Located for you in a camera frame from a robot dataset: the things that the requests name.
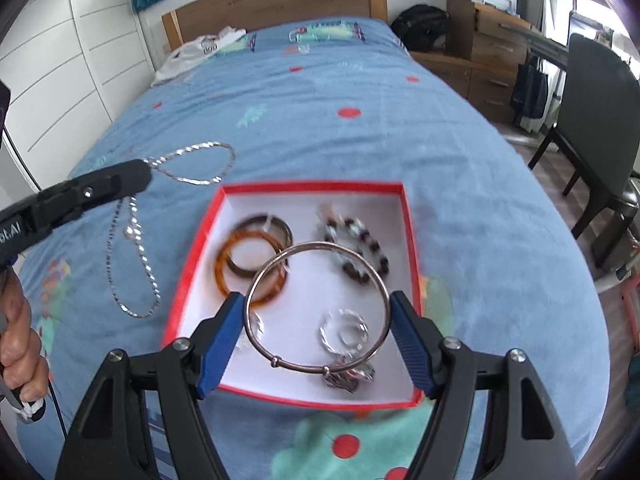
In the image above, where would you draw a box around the black backpack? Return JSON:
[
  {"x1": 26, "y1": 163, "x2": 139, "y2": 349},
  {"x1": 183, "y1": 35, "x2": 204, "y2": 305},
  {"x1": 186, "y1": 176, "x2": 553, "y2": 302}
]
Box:
[{"x1": 390, "y1": 4, "x2": 451, "y2": 52}]

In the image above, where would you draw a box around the person's left hand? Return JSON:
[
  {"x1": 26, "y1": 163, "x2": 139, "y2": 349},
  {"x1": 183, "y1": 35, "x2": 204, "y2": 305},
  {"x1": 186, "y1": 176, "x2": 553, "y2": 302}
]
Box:
[{"x1": 0, "y1": 270, "x2": 51, "y2": 408}]

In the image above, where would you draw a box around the silver wrist watch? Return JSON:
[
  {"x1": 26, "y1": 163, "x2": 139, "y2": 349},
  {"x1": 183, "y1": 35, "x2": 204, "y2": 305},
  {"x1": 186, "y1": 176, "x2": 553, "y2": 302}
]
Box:
[{"x1": 322, "y1": 360, "x2": 376, "y2": 392}]

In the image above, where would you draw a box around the silver chain necklace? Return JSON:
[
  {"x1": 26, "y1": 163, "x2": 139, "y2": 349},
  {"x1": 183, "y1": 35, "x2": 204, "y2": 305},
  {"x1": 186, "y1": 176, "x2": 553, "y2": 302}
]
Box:
[{"x1": 104, "y1": 141, "x2": 236, "y2": 320}]

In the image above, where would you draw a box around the dark bead bracelet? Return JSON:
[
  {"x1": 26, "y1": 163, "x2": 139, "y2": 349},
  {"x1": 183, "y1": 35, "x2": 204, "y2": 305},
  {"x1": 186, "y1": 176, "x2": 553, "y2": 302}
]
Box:
[{"x1": 317, "y1": 205, "x2": 391, "y2": 283}]

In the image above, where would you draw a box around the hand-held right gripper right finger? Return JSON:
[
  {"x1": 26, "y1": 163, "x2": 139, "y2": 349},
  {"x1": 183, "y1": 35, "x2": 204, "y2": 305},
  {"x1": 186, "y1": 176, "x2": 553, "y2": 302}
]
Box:
[{"x1": 389, "y1": 291, "x2": 581, "y2": 480}]

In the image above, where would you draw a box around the red cardboard box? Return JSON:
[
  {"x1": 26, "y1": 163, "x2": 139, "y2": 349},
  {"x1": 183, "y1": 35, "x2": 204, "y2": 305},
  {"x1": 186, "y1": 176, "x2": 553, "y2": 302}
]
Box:
[{"x1": 161, "y1": 180, "x2": 426, "y2": 408}]

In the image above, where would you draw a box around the dark chair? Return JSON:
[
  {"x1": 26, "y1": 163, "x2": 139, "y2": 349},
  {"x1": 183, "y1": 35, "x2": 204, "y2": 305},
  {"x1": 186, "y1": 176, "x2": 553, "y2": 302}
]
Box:
[{"x1": 527, "y1": 34, "x2": 640, "y2": 268}]

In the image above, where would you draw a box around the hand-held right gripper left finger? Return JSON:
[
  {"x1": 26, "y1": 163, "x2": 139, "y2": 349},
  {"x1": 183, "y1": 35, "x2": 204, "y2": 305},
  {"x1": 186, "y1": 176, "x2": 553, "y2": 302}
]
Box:
[{"x1": 54, "y1": 292, "x2": 246, "y2": 480}]

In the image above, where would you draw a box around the navy hanging bag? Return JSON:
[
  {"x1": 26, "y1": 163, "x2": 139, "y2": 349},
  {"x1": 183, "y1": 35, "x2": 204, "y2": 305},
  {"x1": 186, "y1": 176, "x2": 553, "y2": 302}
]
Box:
[{"x1": 510, "y1": 57, "x2": 551, "y2": 133}]

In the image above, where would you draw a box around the dark green-brown bangle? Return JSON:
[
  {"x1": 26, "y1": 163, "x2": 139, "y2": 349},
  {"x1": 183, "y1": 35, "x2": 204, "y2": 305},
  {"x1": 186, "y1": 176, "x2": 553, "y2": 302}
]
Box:
[{"x1": 227, "y1": 214, "x2": 293, "y2": 278}]

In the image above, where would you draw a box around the amber resin bangle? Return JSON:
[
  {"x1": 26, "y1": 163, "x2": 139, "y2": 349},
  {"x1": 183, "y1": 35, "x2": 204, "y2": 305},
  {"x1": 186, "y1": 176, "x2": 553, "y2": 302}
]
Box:
[{"x1": 215, "y1": 232, "x2": 291, "y2": 311}]

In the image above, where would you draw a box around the white wardrobe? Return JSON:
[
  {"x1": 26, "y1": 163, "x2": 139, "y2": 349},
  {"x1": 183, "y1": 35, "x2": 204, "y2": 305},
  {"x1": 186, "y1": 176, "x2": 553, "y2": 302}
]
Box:
[{"x1": 0, "y1": 0, "x2": 156, "y2": 196}]

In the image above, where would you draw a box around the wooden headboard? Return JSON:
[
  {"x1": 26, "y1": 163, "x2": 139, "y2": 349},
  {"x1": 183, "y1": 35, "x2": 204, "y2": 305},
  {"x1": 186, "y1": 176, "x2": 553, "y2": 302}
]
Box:
[{"x1": 161, "y1": 0, "x2": 388, "y2": 68}]

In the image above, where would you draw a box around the grey desk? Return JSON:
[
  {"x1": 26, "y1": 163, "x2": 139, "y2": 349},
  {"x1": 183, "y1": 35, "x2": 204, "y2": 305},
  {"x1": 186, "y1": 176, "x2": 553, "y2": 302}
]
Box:
[{"x1": 520, "y1": 27, "x2": 571, "y2": 68}]

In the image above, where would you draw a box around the wooden drawer cabinet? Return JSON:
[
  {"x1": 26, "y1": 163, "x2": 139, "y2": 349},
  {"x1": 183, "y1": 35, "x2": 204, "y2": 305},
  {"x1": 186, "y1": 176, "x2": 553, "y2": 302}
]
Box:
[{"x1": 412, "y1": 0, "x2": 533, "y2": 123}]

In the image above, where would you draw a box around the plain silver bangle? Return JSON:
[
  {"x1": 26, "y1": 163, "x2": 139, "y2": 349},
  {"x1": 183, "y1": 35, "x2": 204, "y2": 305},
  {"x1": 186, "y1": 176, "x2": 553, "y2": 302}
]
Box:
[{"x1": 245, "y1": 241, "x2": 392, "y2": 373}]

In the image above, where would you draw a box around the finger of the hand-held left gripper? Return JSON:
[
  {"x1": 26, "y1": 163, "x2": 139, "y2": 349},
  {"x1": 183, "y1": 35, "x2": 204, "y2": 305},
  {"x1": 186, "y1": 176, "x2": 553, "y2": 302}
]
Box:
[{"x1": 35, "y1": 158, "x2": 153, "y2": 233}]

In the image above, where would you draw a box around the large twisted silver bangle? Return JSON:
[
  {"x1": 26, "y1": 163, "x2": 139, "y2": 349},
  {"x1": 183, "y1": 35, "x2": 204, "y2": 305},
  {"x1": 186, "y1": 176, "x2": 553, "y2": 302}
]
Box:
[{"x1": 320, "y1": 308, "x2": 372, "y2": 356}]

